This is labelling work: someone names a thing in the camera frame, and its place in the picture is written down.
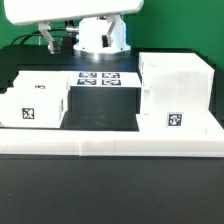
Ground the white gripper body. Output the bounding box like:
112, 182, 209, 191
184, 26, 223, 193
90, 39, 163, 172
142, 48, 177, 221
3, 0, 144, 25

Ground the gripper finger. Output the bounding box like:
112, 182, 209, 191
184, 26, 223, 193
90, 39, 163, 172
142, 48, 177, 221
101, 15, 116, 48
38, 22, 60, 54

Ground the white front drawer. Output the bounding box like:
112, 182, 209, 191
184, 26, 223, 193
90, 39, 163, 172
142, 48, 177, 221
0, 89, 68, 128

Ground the white drawer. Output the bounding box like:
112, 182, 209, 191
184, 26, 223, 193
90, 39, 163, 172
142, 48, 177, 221
13, 71, 70, 95
0, 89, 68, 128

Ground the white drawer cabinet box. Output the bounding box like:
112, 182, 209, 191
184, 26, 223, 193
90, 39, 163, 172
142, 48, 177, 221
139, 52, 214, 130

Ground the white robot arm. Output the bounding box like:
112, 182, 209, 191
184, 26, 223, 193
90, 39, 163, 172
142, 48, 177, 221
3, 0, 144, 60

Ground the white rear drawer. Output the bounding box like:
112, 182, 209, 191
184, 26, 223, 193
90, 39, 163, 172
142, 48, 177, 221
13, 71, 70, 95

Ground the black connector box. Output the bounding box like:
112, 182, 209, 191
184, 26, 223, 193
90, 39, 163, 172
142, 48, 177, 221
62, 36, 78, 50

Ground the fiducial marker sheet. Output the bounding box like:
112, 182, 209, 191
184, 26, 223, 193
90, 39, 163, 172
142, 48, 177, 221
70, 71, 141, 88

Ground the white L-shaped border fence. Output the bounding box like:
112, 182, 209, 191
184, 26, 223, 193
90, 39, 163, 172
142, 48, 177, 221
0, 116, 224, 158

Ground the black cable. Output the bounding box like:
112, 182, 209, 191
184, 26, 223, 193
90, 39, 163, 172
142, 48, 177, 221
11, 27, 80, 47

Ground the white cord on wall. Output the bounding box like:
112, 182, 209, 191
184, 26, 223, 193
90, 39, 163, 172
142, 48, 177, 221
37, 25, 44, 46

